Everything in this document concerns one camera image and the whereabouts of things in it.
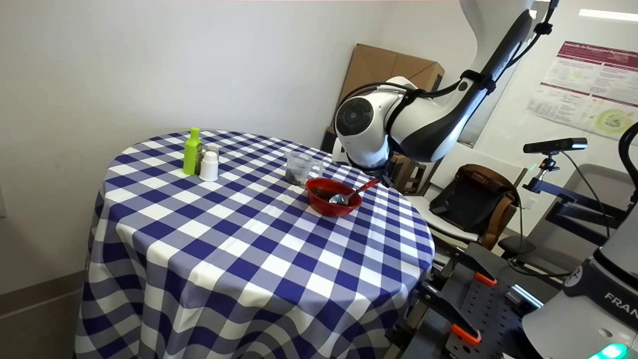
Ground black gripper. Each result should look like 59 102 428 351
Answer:
368 158 400 188

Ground red bowl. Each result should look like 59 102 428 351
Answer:
303 176 364 220

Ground dark beans in bowl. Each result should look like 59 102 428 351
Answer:
311 186 346 206

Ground clear plastic cup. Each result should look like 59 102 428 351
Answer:
285 150 324 188

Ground dark wooden stool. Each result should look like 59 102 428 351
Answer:
390 156 432 196

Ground black box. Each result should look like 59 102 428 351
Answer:
318 128 406 188

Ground white chair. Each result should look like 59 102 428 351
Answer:
404 138 534 254

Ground brown bag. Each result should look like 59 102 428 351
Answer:
428 164 522 254

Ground large cardboard box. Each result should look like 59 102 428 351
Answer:
330 42 446 156

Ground grey shaker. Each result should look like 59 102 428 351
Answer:
199 142 223 162

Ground black perforated mounting table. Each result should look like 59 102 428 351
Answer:
396 242 574 359

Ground white bottle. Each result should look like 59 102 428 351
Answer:
199 150 221 186

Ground blue white checkered tablecloth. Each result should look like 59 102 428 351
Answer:
73 128 436 359

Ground green bottle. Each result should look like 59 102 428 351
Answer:
181 126 203 180

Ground grey metal wall rail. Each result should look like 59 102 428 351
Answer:
456 0 554 150

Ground black clamp with orange handle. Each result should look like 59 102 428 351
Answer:
416 282 484 349
434 248 500 290

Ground black camera stand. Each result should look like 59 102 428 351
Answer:
498 152 630 262

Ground black stereo camera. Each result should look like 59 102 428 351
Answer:
520 136 590 156

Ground wall poster with maroon header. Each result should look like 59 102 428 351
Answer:
526 38 638 144

